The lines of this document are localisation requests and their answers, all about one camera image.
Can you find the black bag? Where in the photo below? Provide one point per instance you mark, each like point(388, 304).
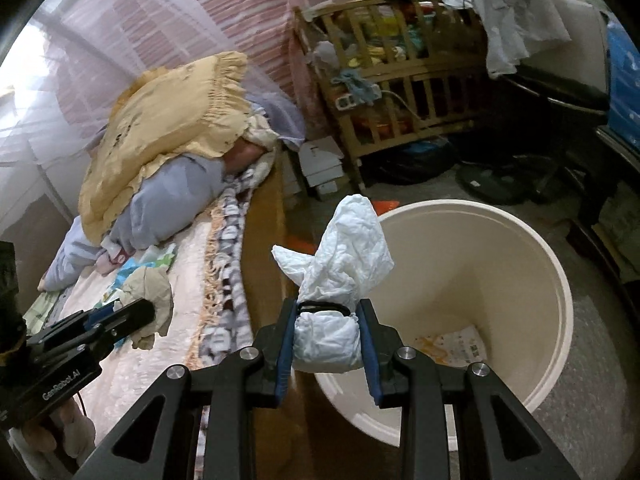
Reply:
point(410, 165)

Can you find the orange packet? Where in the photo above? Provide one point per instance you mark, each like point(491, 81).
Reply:
point(387, 206)

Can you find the lavender cloth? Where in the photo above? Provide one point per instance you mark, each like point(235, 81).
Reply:
point(280, 120)

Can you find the white tissue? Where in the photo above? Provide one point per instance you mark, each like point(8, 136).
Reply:
point(345, 260)

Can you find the beige cloth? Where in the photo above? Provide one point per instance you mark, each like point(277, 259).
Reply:
point(150, 290)

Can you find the grey cloth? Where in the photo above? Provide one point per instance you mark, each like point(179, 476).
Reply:
point(75, 255)

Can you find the wooden crib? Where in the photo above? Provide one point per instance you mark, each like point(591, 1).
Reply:
point(400, 95)

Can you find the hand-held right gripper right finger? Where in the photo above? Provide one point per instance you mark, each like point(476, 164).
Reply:
point(370, 355)

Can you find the white plastic bag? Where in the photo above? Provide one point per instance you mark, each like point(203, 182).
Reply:
point(505, 15)

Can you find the green checked cloth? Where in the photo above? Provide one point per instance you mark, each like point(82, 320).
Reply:
point(42, 310)

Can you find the black office chair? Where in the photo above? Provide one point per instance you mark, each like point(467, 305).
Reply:
point(560, 87)

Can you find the blue grey rag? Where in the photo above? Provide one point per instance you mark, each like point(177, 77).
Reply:
point(355, 82)

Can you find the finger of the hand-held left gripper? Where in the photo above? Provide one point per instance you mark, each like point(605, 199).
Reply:
point(105, 315)
point(135, 317)

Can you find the pink mosquito net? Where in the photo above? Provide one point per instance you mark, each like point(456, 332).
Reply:
point(150, 10)

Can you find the green printed wrapper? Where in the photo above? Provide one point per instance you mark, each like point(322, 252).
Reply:
point(160, 255)

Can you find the white cardboard box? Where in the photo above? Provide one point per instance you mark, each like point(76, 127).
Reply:
point(320, 165)

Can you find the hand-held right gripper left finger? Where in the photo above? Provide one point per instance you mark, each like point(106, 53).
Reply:
point(284, 345)

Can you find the printed paper sheet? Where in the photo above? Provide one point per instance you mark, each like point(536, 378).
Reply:
point(450, 347)

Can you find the yellow ruffled pillow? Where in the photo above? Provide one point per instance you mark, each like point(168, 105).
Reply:
point(170, 125)

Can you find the pile of colourful clothes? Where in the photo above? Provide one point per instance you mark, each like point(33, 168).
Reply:
point(385, 25)

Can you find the pink white small cloth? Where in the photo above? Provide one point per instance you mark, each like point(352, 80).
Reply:
point(114, 259)

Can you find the blue plastic bag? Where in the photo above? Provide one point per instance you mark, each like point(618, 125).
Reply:
point(625, 75)

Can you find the wooden bed frame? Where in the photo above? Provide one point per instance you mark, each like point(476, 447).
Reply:
point(267, 230)

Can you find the cream plastic bucket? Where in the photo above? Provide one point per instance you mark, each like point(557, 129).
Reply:
point(500, 280)

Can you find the light blue clothing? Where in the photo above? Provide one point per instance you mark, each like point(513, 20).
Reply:
point(165, 195)

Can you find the person's left hand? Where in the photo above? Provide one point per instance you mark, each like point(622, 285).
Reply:
point(75, 430)

